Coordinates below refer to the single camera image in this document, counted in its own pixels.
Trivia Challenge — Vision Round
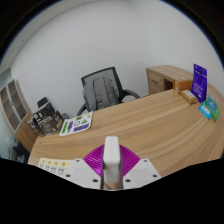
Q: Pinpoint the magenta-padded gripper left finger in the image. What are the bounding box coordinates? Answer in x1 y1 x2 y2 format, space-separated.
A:
64 145 106 190

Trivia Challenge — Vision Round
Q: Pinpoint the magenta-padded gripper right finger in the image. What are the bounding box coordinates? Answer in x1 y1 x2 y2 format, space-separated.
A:
118 144 163 190

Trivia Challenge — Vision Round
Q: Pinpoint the white charger block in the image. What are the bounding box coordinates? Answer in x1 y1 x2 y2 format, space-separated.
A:
101 135 121 191

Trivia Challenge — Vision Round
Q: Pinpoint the cream power strip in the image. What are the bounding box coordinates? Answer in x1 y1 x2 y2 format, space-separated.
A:
37 157 76 178

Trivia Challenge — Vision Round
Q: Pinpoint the printed sheet with coloured shapes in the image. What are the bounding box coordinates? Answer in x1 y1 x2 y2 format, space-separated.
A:
58 111 94 137

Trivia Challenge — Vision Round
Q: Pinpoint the large brown printed box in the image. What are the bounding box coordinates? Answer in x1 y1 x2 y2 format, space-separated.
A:
37 109 65 136

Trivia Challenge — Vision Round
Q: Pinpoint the tall brown cardboard box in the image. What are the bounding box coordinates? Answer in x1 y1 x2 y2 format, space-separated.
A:
27 118 44 138

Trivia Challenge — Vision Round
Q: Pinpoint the black armchair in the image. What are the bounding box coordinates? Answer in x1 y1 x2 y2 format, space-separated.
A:
6 136 31 164

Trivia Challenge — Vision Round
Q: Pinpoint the dark flat printed box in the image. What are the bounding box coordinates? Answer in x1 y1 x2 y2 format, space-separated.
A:
32 101 56 124

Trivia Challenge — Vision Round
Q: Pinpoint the wooden shelf cabinet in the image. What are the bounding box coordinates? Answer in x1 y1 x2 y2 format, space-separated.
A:
0 78 38 153

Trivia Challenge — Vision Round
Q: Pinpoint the grey backpack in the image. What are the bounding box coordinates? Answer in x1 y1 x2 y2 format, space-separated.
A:
82 76 120 112

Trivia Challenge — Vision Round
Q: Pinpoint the small blue box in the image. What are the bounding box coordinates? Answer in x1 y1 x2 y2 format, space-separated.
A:
198 103 213 120

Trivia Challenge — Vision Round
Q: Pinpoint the tan flat box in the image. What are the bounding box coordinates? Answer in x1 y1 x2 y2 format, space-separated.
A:
178 89 199 105

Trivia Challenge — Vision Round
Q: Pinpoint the low wooden side cabinet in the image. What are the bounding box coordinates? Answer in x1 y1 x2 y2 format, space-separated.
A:
145 64 196 96

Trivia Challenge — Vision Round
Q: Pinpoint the orange box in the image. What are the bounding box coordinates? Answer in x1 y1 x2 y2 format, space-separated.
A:
173 79 194 94

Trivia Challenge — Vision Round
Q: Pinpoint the small green box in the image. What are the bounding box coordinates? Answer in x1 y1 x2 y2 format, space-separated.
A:
203 95 221 123

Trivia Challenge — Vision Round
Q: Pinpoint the black mesh office chair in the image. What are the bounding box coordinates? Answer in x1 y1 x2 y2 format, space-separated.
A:
76 66 142 117

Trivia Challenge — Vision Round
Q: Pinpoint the purple upright package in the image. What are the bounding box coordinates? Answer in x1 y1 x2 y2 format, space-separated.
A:
190 63 208 104

